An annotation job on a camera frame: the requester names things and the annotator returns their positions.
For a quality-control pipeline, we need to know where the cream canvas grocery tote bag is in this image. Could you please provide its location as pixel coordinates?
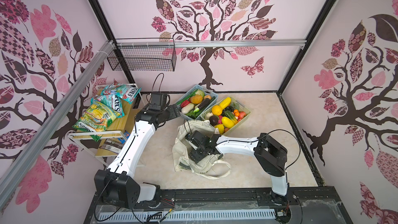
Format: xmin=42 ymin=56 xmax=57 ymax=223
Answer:
xmin=172 ymin=120 xmax=232 ymax=180

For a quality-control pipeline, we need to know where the wrinkled yellow orange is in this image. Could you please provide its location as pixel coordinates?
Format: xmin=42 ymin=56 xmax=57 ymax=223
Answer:
xmin=211 ymin=105 xmax=223 ymax=116

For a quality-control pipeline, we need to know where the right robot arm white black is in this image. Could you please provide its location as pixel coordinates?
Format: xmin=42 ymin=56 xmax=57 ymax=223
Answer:
xmin=186 ymin=131 xmax=288 ymax=197

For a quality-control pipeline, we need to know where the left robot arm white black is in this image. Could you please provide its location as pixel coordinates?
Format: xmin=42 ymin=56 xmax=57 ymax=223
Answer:
xmin=94 ymin=104 xmax=180 ymax=208

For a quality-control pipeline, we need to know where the Fox's candy bag upper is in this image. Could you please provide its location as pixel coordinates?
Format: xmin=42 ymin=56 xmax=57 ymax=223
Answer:
xmin=101 ymin=83 xmax=141 ymax=104

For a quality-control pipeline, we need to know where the fox's candy bag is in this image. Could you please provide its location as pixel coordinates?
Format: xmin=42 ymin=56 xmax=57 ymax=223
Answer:
xmin=101 ymin=83 xmax=141 ymax=104
xmin=90 ymin=94 xmax=125 ymax=118

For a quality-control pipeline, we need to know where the Fox's candy bag lower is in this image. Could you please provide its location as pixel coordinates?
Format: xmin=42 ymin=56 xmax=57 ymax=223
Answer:
xmin=90 ymin=94 xmax=125 ymax=118

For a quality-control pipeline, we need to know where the green yellow snack bag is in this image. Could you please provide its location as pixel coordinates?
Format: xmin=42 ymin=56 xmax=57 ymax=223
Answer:
xmin=73 ymin=100 xmax=121 ymax=132

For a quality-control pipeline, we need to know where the red bell pepper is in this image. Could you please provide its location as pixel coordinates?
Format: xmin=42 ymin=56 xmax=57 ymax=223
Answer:
xmin=180 ymin=100 xmax=190 ymax=108

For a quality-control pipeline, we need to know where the white radish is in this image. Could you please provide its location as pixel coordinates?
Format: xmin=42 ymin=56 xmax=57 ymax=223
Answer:
xmin=181 ymin=103 xmax=195 ymax=115

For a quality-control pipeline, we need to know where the long green chili pepper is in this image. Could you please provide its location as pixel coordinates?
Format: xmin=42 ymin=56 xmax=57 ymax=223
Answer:
xmin=176 ymin=89 xmax=197 ymax=105

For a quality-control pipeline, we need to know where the blue plastic basket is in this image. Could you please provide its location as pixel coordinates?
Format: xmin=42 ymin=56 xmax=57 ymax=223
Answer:
xmin=176 ymin=85 xmax=218 ymax=120

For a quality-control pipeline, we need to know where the yellow bell pepper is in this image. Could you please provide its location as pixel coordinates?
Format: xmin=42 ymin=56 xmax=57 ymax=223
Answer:
xmin=215 ymin=124 xmax=225 ymax=134

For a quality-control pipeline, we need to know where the dark purple mangosteen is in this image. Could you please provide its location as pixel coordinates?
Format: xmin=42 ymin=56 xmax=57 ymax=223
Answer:
xmin=209 ymin=115 xmax=219 ymax=126

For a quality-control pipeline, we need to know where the cream pear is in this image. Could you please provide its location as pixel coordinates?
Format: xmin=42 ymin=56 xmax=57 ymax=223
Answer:
xmin=205 ymin=112 xmax=213 ymax=120

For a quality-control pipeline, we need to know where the yellow lemon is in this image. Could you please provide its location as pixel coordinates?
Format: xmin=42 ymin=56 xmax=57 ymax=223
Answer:
xmin=221 ymin=117 xmax=235 ymax=129

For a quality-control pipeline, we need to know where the green cabbage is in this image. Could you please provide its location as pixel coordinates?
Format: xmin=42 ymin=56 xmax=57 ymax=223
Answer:
xmin=195 ymin=89 xmax=205 ymax=97

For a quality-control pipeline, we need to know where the green plastic basket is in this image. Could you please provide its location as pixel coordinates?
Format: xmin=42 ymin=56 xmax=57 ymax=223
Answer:
xmin=199 ymin=96 xmax=251 ymax=135

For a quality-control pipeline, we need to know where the purple eggplant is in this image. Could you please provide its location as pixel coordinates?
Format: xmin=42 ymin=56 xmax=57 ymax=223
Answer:
xmin=193 ymin=98 xmax=211 ymax=113

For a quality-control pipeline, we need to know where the black grapes bunch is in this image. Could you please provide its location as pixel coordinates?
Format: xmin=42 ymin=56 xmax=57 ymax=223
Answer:
xmin=224 ymin=105 xmax=235 ymax=112

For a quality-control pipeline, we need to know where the yellow corn cob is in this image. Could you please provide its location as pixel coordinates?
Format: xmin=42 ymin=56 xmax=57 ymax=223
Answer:
xmin=219 ymin=97 xmax=232 ymax=110

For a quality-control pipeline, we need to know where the red peach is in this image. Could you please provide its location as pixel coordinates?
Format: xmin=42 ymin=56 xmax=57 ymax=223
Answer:
xmin=238 ymin=112 xmax=246 ymax=119

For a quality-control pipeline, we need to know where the blue snack packet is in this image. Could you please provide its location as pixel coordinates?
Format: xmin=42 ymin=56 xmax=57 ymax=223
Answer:
xmin=118 ymin=131 xmax=130 ymax=144

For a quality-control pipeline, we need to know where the white wooden shelf rack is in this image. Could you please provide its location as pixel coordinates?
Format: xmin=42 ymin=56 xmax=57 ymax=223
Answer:
xmin=68 ymin=93 xmax=142 ymax=167

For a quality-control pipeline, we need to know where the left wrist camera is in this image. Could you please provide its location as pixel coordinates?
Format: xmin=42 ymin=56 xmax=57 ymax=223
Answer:
xmin=148 ymin=92 xmax=170 ymax=111

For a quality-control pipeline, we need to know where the black wire wall basket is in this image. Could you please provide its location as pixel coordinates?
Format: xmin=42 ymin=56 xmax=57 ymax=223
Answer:
xmin=107 ymin=37 xmax=177 ymax=72

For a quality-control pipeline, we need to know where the white slotted cable duct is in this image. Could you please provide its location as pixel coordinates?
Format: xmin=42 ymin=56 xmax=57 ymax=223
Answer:
xmin=97 ymin=209 xmax=276 ymax=224

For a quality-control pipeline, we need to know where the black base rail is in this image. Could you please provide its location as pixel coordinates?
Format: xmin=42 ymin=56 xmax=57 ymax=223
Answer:
xmin=84 ymin=186 xmax=352 ymax=224

